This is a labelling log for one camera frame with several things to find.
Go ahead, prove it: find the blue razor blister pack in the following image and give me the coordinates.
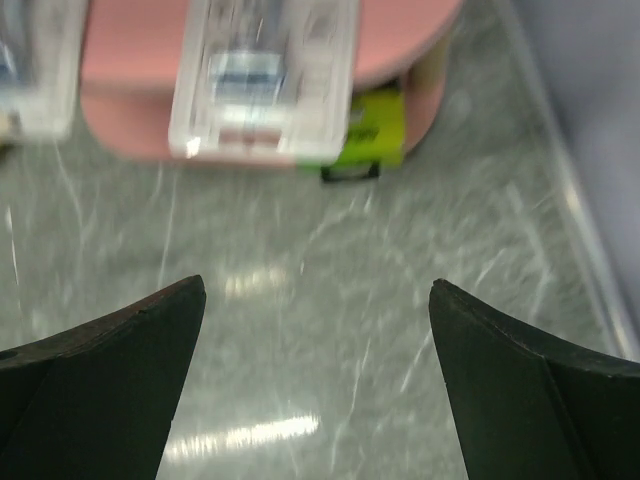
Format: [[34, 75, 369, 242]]
[[1, 0, 89, 144], [168, 1, 360, 164]]

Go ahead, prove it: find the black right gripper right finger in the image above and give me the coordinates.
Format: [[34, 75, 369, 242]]
[[428, 279, 639, 479]]

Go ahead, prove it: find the pink three-tier shelf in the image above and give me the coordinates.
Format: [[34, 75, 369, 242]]
[[80, 1, 463, 165]]

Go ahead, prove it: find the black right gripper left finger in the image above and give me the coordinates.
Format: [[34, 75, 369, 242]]
[[1, 275, 206, 479]]

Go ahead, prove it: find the black green razor box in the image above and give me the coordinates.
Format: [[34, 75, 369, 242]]
[[300, 81, 406, 184]]

